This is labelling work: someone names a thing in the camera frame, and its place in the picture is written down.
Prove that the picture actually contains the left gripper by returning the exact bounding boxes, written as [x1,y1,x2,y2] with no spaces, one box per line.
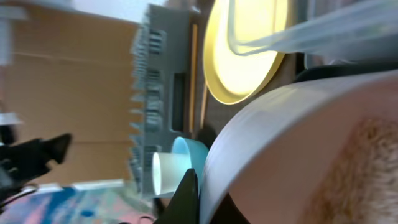
[1,125,72,212]

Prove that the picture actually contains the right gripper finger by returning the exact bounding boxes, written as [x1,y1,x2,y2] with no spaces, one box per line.
[154,169,199,224]

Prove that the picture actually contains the white paper cup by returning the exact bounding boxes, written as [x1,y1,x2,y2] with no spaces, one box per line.
[152,152,192,196]

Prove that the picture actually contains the wooden chopstick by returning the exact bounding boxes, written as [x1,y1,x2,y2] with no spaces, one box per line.
[189,24,198,133]
[200,83,208,129]

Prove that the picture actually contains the white bowl with food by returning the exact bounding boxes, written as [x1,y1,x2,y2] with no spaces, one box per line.
[199,70,397,223]

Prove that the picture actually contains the black food waste tray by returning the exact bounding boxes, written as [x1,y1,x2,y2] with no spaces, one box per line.
[294,61,397,83]

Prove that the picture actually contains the clear plastic waste bin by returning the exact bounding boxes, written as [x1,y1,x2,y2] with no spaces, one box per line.
[226,0,398,63]

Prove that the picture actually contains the light blue bowl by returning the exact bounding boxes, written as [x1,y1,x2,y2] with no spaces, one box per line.
[172,137,209,191]

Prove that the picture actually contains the grey plastic dish rack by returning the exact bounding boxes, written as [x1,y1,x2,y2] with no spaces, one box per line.
[130,4,191,198]

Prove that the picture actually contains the yellow round plate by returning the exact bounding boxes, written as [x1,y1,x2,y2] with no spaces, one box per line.
[203,0,292,105]

